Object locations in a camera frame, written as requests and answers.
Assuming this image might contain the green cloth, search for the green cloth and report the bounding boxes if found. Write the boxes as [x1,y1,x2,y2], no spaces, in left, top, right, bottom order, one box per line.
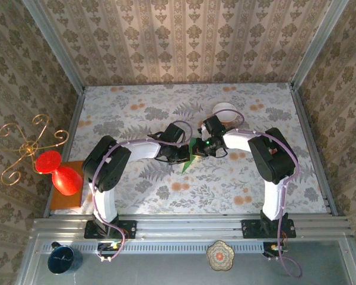
[180,137,197,175]

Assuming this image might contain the floral patterned table cover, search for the floral patterned table cover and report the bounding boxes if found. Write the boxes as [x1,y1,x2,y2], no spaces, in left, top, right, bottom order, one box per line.
[52,83,329,215]

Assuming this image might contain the white bowl with orange outside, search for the white bowl with orange outside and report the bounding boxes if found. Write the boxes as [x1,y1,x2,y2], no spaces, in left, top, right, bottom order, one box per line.
[212,102,238,124]

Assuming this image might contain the ornate patterned flower dish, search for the ornate patterned flower dish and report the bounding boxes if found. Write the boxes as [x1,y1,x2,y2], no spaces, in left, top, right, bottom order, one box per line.
[206,240,235,272]

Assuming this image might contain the red plastic goblet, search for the red plastic goblet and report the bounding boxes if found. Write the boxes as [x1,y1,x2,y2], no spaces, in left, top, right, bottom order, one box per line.
[34,150,84,197]

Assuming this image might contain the grey metal shelf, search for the grey metal shelf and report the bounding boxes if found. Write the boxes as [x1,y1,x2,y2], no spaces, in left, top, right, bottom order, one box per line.
[17,237,356,285]

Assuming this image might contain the orange wooden board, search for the orange wooden board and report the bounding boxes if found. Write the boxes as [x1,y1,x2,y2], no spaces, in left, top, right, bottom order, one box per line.
[49,160,87,210]

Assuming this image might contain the dark blue mug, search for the dark blue mug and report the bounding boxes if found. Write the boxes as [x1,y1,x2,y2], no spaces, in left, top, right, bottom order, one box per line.
[47,242,84,274]

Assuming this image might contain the aluminium frame cross rail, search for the aluminium frame cross rail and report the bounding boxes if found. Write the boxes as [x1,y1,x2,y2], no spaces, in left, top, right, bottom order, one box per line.
[31,213,353,240]

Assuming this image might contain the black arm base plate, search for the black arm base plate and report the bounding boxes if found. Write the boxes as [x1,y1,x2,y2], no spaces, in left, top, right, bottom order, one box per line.
[84,219,138,240]
[241,218,297,239]

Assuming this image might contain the slotted grey cable duct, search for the slotted grey cable duct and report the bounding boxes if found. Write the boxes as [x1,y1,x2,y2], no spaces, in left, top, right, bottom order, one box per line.
[41,243,274,255]

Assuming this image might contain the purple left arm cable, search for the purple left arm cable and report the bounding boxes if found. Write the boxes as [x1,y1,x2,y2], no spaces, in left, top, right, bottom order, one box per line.
[91,119,193,264]

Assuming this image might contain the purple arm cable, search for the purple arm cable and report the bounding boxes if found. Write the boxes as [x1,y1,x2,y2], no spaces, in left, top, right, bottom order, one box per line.
[197,109,303,278]
[91,119,193,264]

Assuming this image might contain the small controller board with wires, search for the small controller board with wires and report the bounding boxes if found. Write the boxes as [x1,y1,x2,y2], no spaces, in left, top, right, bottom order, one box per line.
[262,240,289,262]
[97,240,122,264]

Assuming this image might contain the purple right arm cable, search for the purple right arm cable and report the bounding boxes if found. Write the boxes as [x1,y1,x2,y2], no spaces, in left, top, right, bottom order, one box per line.
[197,109,303,278]

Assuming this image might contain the gold wire scroll stand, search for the gold wire scroll stand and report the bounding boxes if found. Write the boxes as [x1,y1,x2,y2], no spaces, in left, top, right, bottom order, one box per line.
[0,113,70,186]

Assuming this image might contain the aluminium frame corner post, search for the aluminium frame corner post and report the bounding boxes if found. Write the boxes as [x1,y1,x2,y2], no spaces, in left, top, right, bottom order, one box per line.
[21,0,86,93]
[290,0,350,90]

